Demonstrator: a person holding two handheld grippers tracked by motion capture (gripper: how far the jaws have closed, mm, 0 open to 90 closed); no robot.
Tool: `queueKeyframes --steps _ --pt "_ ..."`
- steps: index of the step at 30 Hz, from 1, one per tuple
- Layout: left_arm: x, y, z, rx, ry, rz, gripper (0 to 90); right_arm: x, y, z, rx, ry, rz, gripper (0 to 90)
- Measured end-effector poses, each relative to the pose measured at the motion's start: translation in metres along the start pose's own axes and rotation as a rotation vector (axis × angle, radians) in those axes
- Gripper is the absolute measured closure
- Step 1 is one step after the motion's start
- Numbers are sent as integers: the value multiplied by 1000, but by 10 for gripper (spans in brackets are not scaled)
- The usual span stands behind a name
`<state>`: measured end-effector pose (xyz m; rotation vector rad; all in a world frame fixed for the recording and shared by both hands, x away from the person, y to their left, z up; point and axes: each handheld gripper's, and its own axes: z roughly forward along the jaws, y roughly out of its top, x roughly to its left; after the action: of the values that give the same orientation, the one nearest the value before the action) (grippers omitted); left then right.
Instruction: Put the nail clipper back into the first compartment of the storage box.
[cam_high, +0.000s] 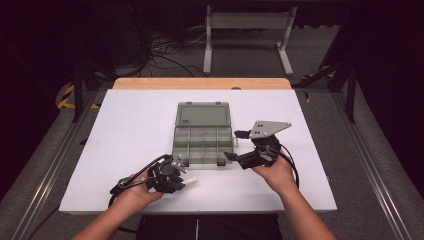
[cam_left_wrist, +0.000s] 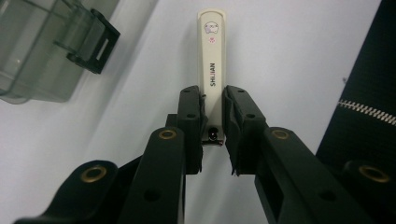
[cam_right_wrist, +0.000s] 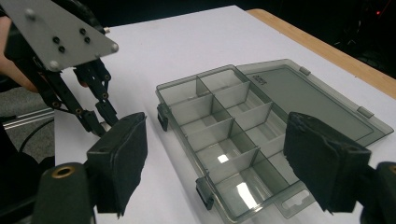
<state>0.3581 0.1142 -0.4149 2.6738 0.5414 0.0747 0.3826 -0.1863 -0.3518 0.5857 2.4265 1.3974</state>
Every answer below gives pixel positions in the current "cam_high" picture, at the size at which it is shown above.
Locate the white metal stand frame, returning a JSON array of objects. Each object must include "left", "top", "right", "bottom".
[{"left": 202, "top": 4, "right": 298, "bottom": 77}]

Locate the aluminium rail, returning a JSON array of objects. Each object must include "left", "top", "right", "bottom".
[
  {"left": 332, "top": 92, "right": 413, "bottom": 240},
  {"left": 10, "top": 89, "right": 102, "bottom": 240}
]

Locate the person's left hand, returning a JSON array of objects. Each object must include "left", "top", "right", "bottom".
[{"left": 120, "top": 169, "right": 165, "bottom": 208}]

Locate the right hand-held gripper cable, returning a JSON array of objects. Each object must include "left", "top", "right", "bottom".
[{"left": 279, "top": 143, "right": 300, "bottom": 190}]

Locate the wooden table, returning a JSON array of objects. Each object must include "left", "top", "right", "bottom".
[{"left": 112, "top": 77, "right": 293, "bottom": 91}]

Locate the white foam board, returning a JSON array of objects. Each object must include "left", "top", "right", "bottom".
[{"left": 58, "top": 88, "right": 338, "bottom": 215}]

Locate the tangle of black floor cables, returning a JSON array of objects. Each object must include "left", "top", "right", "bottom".
[{"left": 126, "top": 28, "right": 208, "bottom": 78}]

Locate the person's right hand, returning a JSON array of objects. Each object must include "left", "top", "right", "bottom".
[{"left": 251, "top": 151, "right": 300, "bottom": 199}]

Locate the black metal stand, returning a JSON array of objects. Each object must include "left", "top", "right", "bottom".
[
  {"left": 293, "top": 9, "right": 359, "bottom": 124},
  {"left": 64, "top": 6, "right": 118, "bottom": 123}
]

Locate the yellow and black floor tape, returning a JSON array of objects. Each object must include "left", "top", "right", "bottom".
[
  {"left": 56, "top": 83, "right": 101, "bottom": 111},
  {"left": 301, "top": 70, "right": 335, "bottom": 105}
]

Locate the person's black clothing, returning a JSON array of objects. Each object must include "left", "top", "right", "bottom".
[{"left": 134, "top": 214, "right": 281, "bottom": 240}]

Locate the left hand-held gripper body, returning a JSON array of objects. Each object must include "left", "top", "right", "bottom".
[{"left": 146, "top": 153, "right": 188, "bottom": 194}]

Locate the grey transparent compartment box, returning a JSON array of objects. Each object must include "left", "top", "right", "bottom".
[{"left": 171, "top": 101, "right": 240, "bottom": 168}]

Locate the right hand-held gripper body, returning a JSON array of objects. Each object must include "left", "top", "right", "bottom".
[{"left": 239, "top": 120, "right": 293, "bottom": 170}]

